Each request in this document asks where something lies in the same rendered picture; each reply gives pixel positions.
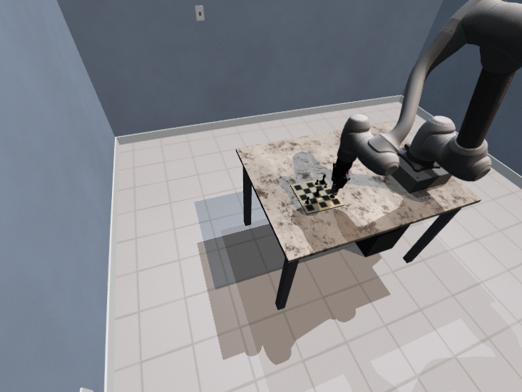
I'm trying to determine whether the black and cream chessboard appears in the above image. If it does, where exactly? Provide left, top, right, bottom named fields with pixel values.
left=290, top=178, right=344, bottom=215

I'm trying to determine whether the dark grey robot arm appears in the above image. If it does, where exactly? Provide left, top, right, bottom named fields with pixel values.
left=337, top=0, right=522, bottom=182

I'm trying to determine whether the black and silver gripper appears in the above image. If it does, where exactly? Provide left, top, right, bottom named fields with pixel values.
left=330, top=157, right=353, bottom=196

